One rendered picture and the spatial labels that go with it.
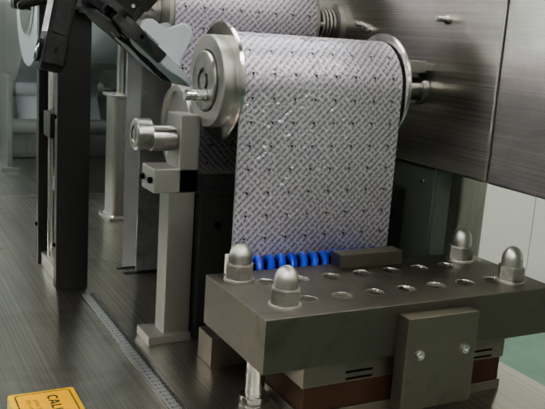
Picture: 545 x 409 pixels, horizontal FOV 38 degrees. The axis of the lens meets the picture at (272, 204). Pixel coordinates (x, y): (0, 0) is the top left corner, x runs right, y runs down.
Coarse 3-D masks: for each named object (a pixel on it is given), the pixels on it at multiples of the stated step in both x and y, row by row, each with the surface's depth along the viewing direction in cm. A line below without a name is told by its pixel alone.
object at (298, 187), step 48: (240, 144) 96; (288, 144) 99; (336, 144) 102; (384, 144) 105; (240, 192) 97; (288, 192) 100; (336, 192) 103; (384, 192) 107; (240, 240) 98; (288, 240) 102; (336, 240) 105; (384, 240) 109
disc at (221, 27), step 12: (216, 24) 99; (228, 24) 96; (228, 36) 96; (240, 48) 93; (240, 60) 93; (240, 72) 93; (240, 84) 93; (240, 96) 93; (240, 108) 94; (228, 120) 97; (216, 132) 100; (228, 132) 97
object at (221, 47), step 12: (204, 36) 98; (216, 36) 96; (204, 48) 98; (216, 48) 95; (228, 48) 95; (192, 60) 102; (216, 60) 95; (228, 60) 94; (192, 72) 102; (228, 72) 94; (228, 84) 94; (228, 96) 94; (192, 108) 103; (216, 108) 96; (228, 108) 95; (204, 120) 99; (216, 120) 96
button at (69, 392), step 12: (12, 396) 82; (24, 396) 82; (36, 396) 83; (48, 396) 83; (60, 396) 83; (72, 396) 83; (12, 408) 80; (24, 408) 80; (36, 408) 80; (48, 408) 80; (60, 408) 80; (72, 408) 81; (84, 408) 81
